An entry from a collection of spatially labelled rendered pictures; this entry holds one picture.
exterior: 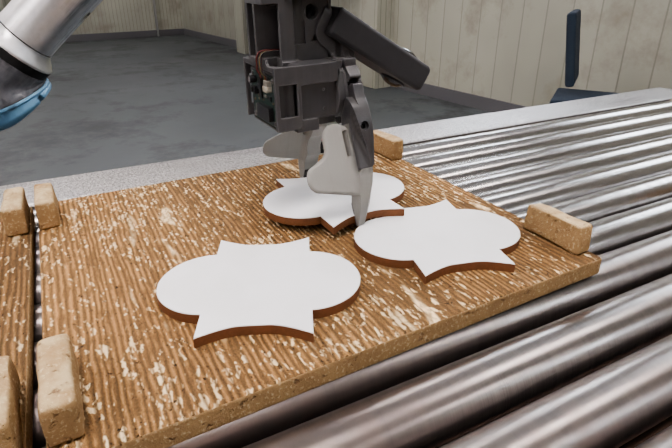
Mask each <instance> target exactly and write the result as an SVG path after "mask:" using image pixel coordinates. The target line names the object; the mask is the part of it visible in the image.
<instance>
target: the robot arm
mask: <svg viewBox="0 0 672 448"><path fill-rule="evenodd" d="M101 2H102V0H11V1H10V2H9V4H8V5H7V6H6V7H5V8H4V9H3V10H2V11H1V12H0V130H5V129H8V128H10V127H12V126H14V125H15V124H17V123H18V122H20V121H21V120H22V119H24V118H25V117H26V116H28V115H29V114H30V113H31V112H32V111H33V110H34V109H35V108H36V107H37V106H38V105H39V104H40V102H41V101H42V100H43V99H45V97H46V96H47V95H48V93H49V92H50V90H51V83H50V82H49V79H47V77H48V76H49V75H50V74H51V73H52V65H51V56H52V55H53V54H54V53H55V52H56V51H57V50H58V49H59V48H60V46H61V45H62V44H63V43H64V42H65V41H66V40H67V39H68V38H69V37H70V36H71V34H72V33H73V32H74V31H75V30H76V29H77V28H78V27H79V26H80V25H81V24H82V22H83V21H84V20H85V19H86V18H87V17H88V16H89V15H90V14H91V13H92V11H93V10H94V9H95V8H96V7H97V6H98V5H99V4H100V3H101ZM244 2H245V13H246V25H247V36H248V48H249V57H243V64H244V75H245V86H246V96H247V107H248V114H249V115H252V114H255V117H256V118H257V119H259V120H260V121H262V122H263V123H265V124H267V125H268V126H270V127H271V128H273V129H275V130H276V132H277V133H279V134H278V135H276V136H274V137H272V138H270V139H268V140H267V141H266V142H265V143H264V146H263V153H264V154H265V155H266V156H268V157H278V158H292V159H298V165H299V174H300V178H303V177H304V178H305V177H307V183H308V186H309V187H310V189H311V190H312V191H313V192H315V193H318V194H333V195H350V196H351V197H352V203H351V205H352V209H353V214H354V216H355V222H356V226H361V225H364V224H365V221H366V216H367V212H368V207H369V203H370V196H371V190H372V183H373V165H374V164H375V161H374V132H373V123H372V117H371V113H370V109H369V105H368V102H367V100H366V97H365V94H364V89H363V83H362V82H361V74H360V70H359V68H358V66H357V65H356V60H358V61H360V62H361V63H363V64H364V65H366V66H368V67H369V68H371V69H372V70H374V71H376V72H377V73H379V74H380V75H381V76H382V78H383V80H384V81H385V82H386V83H387V84H389V85H391V86H394V87H404V86H405V87H408V88H411V89H414V90H420V89H421V88H422V86H423V84H424V82H425V81H426V79H427V77H428V75H429V73H430V68H429V66H427V65H426V64H424V63H423V62H422V61H420V60H419V59H418V58H417V57H416V56H415V54H414V53H413V52H412V51H410V50H409V49H407V48H403V47H400V46H398V45H397V44H395V43H394V42H393V41H391V40H390V39H388V38H387V37H385V36H384V35H382V34H381V33H379V32H378V31H377V30H375V29H374V28H372V27H371V26H369V25H368V24H366V23H365V22H364V21H362V20H361V19H359V18H358V17H356V16H355V15H353V14H352V13H350V12H349V11H348V10H346V9H345V8H343V7H337V6H331V0H244ZM249 73H251V75H249ZM250 83H252V85H251V86H250ZM251 92H253V102H252V99H251ZM330 122H336V123H338V124H331V125H329V126H327V123H330ZM339 123H342V125H339ZM321 139H322V143H323V149H324V155H323V157H322V159H321V160H320V161H318V157H319V155H320V153H321V149H320V145H321Z"/></svg>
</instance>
